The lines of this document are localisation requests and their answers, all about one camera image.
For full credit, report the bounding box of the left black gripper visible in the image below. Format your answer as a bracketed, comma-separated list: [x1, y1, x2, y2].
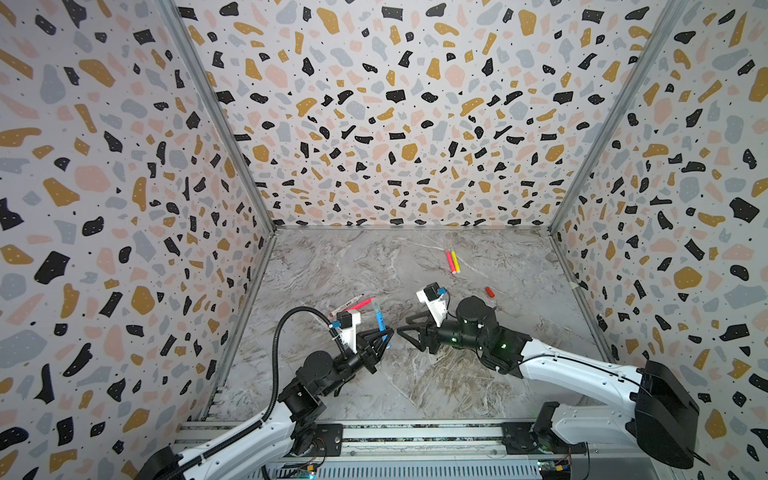
[318, 326, 390, 401]

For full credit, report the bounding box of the blue pen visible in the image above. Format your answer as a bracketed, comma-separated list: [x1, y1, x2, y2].
[371, 298, 387, 332]

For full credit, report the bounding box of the yellow highlighter pen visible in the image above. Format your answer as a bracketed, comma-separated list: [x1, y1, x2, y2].
[451, 251, 461, 274]

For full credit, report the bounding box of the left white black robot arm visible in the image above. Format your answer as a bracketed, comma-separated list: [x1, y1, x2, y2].
[136, 329, 394, 479]

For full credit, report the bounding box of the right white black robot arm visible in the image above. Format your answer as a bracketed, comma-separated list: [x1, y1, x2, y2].
[397, 294, 700, 470]

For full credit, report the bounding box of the red pink marker pen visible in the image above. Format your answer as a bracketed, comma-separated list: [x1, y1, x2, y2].
[346, 296, 376, 311]

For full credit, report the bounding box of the thin white red pen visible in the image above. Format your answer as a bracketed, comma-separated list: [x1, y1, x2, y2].
[330, 294, 364, 317]

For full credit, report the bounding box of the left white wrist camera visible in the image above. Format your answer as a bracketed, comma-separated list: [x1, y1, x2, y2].
[332, 309, 361, 353]

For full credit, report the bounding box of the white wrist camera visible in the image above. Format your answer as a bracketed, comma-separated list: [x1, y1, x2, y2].
[332, 309, 361, 353]
[417, 282, 449, 327]

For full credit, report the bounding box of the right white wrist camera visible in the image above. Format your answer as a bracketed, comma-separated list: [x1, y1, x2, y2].
[417, 282, 449, 327]

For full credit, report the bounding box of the black corrugated cable conduit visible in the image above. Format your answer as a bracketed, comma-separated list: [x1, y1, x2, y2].
[155, 305, 349, 480]

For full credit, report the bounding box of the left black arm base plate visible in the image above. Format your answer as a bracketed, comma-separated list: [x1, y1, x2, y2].
[278, 423, 344, 458]

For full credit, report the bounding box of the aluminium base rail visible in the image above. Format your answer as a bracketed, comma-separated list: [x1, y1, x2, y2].
[267, 420, 683, 479]

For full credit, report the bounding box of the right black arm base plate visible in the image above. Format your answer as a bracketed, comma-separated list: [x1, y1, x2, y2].
[501, 421, 587, 455]

